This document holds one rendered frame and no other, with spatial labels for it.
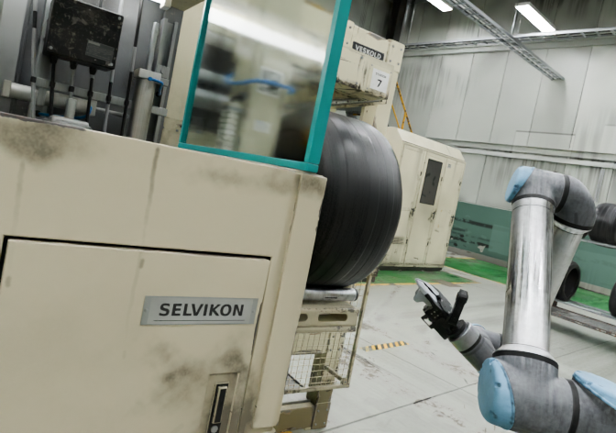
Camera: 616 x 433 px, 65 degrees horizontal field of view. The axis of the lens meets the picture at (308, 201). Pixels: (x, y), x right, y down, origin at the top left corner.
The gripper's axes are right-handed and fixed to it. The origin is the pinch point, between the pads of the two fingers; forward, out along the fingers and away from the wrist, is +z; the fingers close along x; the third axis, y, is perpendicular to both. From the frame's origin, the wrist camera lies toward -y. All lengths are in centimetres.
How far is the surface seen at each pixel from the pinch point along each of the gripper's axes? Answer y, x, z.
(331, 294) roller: 21.8, -9.5, 15.9
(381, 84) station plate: -20, 59, 58
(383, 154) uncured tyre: -18.3, 4.2, 37.5
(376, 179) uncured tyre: -14.4, -4.7, 33.8
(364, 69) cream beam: -20, 53, 66
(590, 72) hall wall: -130, 1172, -178
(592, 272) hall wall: 136, 970, -493
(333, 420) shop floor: 121, 56, -52
